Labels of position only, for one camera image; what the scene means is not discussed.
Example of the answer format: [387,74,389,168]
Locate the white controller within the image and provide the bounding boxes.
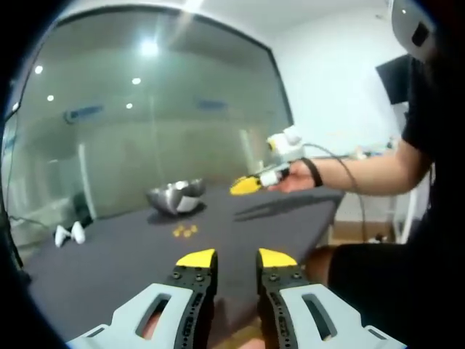
[70,222,86,244]
[54,225,72,249]

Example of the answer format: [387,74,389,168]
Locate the white side table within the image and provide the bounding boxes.
[333,187,416,245]

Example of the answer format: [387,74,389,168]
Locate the person's right hand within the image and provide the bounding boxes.
[274,159,318,194]

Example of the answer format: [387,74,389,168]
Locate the grey head-worn device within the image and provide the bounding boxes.
[391,0,437,61]

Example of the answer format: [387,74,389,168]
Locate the black wristband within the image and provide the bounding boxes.
[302,158,325,188]

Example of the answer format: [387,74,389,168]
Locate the dark grey table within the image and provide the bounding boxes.
[21,188,345,349]

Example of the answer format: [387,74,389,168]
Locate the black cable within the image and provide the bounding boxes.
[7,213,41,225]

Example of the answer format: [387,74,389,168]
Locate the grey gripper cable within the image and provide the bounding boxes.
[302,143,368,225]

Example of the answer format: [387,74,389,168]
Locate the stainless steel bowl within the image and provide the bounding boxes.
[145,177,206,216]

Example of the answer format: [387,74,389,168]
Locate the black wall screen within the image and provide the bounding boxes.
[375,54,412,106]

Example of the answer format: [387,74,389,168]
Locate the group of yellow QQ candy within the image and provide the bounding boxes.
[171,224,199,239]

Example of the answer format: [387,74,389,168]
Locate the black box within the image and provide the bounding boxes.
[73,192,92,222]

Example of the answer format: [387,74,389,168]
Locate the person's black shorts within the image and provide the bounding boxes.
[328,242,465,339]

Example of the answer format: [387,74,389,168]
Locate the black stand pole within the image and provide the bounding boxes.
[0,203,32,289]

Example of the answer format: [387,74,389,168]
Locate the person's black shirt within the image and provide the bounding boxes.
[400,54,465,255]

